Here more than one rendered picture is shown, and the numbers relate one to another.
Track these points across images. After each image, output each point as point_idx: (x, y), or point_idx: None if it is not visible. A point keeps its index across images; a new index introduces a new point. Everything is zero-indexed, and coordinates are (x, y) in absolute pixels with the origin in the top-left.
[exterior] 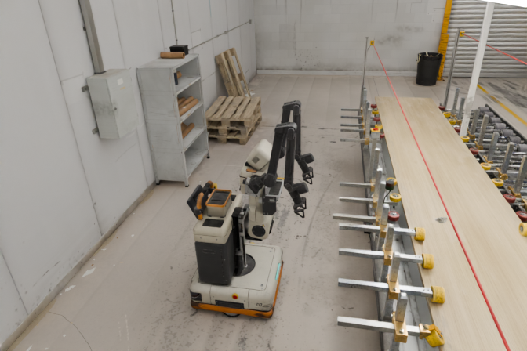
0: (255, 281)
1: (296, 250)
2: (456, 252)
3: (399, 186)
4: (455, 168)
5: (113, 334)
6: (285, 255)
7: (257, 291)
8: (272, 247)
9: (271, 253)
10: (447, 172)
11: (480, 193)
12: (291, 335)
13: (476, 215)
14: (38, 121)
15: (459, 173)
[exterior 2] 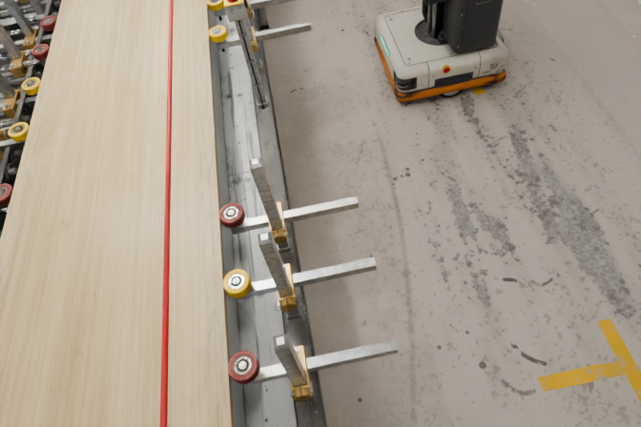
0: (402, 20)
1: (396, 145)
2: None
3: (205, 23)
4: (88, 99)
5: None
6: (407, 130)
7: (391, 12)
8: (410, 65)
9: (405, 56)
10: (109, 82)
11: (80, 46)
12: (349, 46)
13: (111, 3)
14: None
15: (86, 87)
